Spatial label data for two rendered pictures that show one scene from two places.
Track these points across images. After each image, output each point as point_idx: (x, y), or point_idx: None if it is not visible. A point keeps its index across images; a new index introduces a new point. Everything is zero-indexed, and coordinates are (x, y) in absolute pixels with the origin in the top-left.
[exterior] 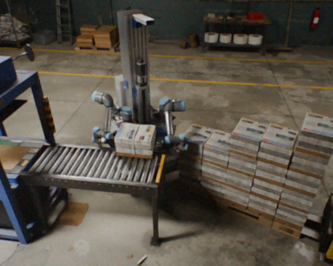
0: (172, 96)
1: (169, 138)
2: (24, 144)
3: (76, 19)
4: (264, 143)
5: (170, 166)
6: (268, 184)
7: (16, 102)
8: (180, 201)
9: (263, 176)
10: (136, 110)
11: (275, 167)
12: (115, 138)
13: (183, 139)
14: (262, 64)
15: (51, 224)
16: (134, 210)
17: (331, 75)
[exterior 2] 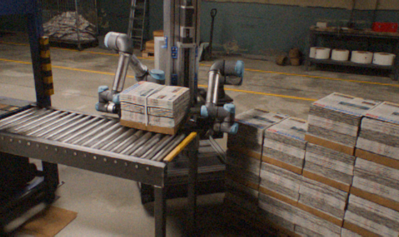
0: (250, 108)
1: (207, 108)
2: (2, 102)
3: (152, 24)
4: (368, 120)
5: (218, 181)
6: (376, 207)
7: None
8: (222, 234)
9: (367, 189)
10: (175, 82)
11: (388, 170)
12: (120, 94)
13: (230, 112)
14: (393, 89)
15: (9, 230)
16: (141, 234)
17: None
